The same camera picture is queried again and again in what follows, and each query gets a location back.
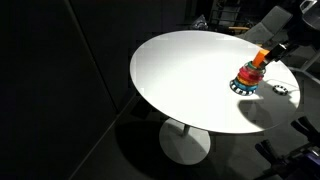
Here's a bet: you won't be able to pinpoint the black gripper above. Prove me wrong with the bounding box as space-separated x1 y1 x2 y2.
264 41 298 64

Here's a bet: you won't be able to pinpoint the dark green gear ring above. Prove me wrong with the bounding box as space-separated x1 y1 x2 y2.
246 62 266 72

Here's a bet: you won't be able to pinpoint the small black white ring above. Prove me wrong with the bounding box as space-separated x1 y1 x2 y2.
272 84 290 96

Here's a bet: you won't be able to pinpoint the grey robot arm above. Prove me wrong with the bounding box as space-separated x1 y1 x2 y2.
264 0 320 63

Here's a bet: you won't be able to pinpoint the grey lounge chair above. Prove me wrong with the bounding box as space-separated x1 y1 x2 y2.
234 6 293 44

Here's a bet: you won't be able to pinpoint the orange ring stacker post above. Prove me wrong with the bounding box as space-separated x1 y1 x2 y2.
252 49 269 67

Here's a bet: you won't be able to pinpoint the clear plastic ring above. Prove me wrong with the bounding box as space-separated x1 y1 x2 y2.
242 61 267 76

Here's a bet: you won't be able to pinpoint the red ring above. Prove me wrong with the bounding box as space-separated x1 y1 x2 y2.
237 66 265 84

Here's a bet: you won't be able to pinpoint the orange yellow ring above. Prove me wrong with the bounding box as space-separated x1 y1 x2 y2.
235 76 260 88

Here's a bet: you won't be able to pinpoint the blue ring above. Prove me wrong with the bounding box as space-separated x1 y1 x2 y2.
233 79 259 92

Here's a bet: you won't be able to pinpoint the large black white base ring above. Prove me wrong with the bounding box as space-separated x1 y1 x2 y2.
229 78 257 97

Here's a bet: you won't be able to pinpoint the black clamp handles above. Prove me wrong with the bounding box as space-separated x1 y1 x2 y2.
254 115 320 180

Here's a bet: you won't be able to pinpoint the white round table pedestal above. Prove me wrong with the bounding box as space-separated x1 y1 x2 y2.
159 118 211 165

